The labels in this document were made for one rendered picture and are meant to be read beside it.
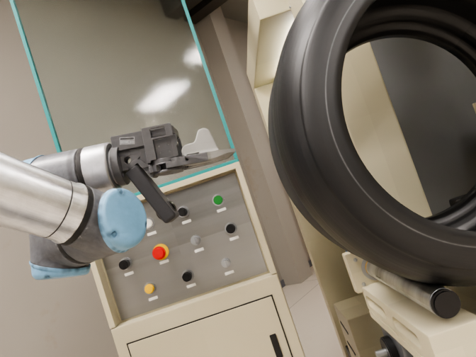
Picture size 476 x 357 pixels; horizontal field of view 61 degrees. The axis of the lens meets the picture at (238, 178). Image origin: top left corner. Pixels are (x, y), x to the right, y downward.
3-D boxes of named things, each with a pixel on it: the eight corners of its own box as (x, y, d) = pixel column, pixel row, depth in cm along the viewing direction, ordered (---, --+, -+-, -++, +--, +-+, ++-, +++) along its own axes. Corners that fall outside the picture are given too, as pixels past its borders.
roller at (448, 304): (367, 278, 97) (361, 260, 97) (385, 272, 97) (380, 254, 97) (438, 323, 62) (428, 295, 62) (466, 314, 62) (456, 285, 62)
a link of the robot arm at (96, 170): (86, 195, 68) (105, 196, 77) (115, 190, 68) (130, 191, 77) (76, 143, 68) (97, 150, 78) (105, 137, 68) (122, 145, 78)
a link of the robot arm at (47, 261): (57, 274, 60) (51, 194, 64) (19, 287, 66) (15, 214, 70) (110, 269, 68) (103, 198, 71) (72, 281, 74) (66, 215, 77)
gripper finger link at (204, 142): (229, 121, 69) (176, 132, 69) (236, 154, 69) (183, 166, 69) (229, 125, 73) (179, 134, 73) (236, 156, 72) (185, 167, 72)
